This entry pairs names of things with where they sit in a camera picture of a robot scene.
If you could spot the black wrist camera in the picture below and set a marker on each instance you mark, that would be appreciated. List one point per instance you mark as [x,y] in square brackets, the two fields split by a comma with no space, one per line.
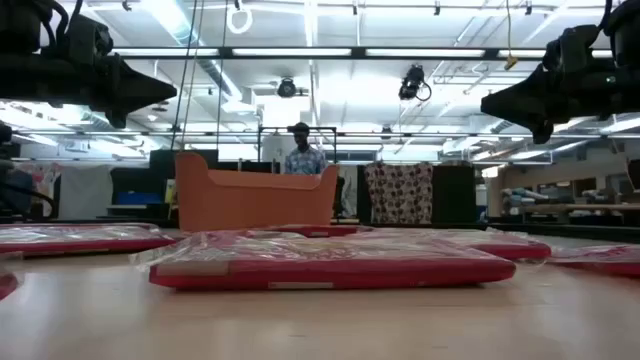
[572,47]
[90,37]

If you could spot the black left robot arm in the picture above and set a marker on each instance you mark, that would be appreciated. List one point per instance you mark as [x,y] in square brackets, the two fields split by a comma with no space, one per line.
[25,75]

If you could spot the person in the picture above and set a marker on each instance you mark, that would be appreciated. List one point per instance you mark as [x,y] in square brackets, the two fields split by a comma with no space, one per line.
[305,160]

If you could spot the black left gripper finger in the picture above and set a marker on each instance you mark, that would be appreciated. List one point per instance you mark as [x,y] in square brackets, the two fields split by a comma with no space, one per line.
[137,82]
[135,105]

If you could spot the brown floral patterned cloth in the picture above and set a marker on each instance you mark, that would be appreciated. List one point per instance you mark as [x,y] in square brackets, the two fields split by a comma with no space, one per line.
[400,192]

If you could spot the round black ceiling lamp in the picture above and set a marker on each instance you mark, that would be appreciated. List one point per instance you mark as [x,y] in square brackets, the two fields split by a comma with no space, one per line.
[286,88]

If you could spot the pale floral cloth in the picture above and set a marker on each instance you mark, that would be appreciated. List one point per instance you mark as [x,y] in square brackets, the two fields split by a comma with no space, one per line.
[348,192]

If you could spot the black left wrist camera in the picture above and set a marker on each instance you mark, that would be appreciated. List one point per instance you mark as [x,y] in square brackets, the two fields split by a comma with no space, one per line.
[90,37]

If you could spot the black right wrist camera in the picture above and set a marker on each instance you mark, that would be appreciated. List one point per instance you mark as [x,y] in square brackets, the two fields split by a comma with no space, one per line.
[572,47]

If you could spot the black ceiling light rail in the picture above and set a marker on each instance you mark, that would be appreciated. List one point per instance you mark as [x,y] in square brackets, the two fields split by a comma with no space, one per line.
[225,52]

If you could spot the orange plastic basket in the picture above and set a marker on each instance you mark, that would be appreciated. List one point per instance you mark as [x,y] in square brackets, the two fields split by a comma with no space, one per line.
[250,205]

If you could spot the thin black overhead rail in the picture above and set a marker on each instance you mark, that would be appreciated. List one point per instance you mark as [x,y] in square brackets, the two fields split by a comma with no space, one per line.
[450,134]

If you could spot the wooden shelf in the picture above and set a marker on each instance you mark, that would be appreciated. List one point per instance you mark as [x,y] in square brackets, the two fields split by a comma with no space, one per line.
[565,206]

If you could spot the black cabinet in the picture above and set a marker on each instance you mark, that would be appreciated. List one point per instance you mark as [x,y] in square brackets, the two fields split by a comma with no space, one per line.
[452,195]

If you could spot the black hanging ceiling camera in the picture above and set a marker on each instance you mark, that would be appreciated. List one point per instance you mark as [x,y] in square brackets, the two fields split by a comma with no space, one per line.
[411,82]

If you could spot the blue box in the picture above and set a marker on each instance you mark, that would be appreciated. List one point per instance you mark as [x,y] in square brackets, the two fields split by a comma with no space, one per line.
[137,198]

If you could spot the black aluminium table frame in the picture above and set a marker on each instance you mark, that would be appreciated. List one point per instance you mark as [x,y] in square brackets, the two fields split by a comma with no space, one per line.
[575,231]

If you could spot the colourful printed cloth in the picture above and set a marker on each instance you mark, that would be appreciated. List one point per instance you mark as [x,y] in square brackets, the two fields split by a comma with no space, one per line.
[42,175]

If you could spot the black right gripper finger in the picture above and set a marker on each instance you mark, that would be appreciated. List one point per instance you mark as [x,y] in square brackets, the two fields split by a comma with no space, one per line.
[525,95]
[535,120]

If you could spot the white hanging cloth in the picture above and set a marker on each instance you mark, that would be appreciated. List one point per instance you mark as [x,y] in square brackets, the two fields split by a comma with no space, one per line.
[85,192]

